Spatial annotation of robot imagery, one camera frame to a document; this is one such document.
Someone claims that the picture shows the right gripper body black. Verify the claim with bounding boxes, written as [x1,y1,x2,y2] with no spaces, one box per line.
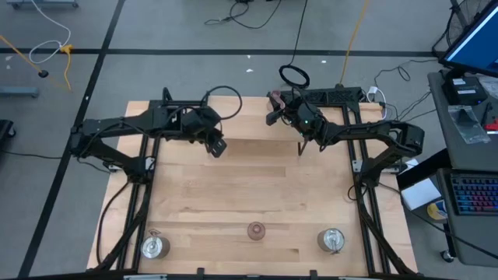
[286,96,328,141]

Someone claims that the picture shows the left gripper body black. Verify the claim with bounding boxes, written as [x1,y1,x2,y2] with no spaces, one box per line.
[181,107,229,159]

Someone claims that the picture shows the pink ribbed glass candle holder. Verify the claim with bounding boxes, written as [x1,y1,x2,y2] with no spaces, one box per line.
[270,89,286,109]
[247,221,266,241]

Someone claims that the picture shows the wooden shelf riser black legs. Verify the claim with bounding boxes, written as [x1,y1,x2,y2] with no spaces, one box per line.
[200,91,310,156]

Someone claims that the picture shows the white plug adapter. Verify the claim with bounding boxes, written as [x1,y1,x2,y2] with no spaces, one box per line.
[366,85,387,120]

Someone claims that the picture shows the smoked glass jar metal lid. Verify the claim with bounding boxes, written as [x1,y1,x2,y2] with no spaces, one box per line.
[317,227,346,255]
[139,228,171,261]

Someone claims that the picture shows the white cardboard box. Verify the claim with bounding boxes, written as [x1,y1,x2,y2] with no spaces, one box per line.
[400,177,443,212]

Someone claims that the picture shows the black box device white labels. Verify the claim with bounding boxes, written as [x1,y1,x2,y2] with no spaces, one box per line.
[441,75,488,106]

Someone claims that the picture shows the clear plastic bag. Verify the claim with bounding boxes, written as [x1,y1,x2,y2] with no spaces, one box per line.
[447,103,492,145]

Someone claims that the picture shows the grey floor bar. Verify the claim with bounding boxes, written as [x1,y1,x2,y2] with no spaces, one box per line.
[0,87,40,98]

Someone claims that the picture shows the rainbow backlit keyboard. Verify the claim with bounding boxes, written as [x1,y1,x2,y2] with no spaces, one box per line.
[451,177,498,216]

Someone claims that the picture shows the computer monitor blue screen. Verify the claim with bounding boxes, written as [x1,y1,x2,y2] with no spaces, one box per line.
[439,0,498,79]

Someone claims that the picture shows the grey cart base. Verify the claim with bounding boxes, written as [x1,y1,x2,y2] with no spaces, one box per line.
[7,0,79,9]

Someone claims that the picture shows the grey desk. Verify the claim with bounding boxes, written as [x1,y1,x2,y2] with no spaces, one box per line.
[426,69,498,269]

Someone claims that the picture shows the black coiled floor cable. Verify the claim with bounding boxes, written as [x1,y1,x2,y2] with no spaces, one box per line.
[278,0,311,89]

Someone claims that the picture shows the black metal rig frame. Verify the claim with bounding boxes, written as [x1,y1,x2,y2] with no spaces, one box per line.
[87,87,419,280]

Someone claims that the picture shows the black loose floor cable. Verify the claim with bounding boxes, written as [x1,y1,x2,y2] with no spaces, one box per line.
[204,0,283,30]

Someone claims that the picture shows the long yellow cable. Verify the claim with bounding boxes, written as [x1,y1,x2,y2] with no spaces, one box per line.
[338,0,370,87]

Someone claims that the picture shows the thin black desk cable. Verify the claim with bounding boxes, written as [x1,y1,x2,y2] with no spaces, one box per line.
[373,58,439,131]

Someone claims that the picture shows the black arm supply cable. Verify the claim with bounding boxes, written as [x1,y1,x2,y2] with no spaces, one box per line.
[96,180,132,266]

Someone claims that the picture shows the yellow cable with connector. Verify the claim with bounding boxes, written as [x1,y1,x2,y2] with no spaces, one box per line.
[60,44,74,91]

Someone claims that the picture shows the white floor cable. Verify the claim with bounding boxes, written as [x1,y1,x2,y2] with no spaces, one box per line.
[28,0,72,65]

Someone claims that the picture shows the thin yellow cord black foot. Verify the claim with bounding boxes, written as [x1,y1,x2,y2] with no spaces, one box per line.
[0,34,50,79]

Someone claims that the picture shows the black straight floor cable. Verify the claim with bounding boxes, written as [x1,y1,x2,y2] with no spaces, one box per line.
[0,150,73,160]

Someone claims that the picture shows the black wire fan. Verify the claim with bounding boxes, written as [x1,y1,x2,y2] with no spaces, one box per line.
[431,0,491,59]

